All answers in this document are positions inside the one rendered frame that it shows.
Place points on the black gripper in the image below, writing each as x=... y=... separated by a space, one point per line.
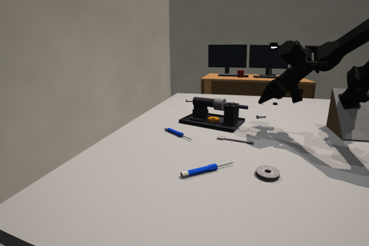
x=276 y=88

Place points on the blue screwdriver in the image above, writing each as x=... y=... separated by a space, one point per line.
x=209 y=168
x=180 y=134

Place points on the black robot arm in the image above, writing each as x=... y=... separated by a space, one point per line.
x=327 y=56

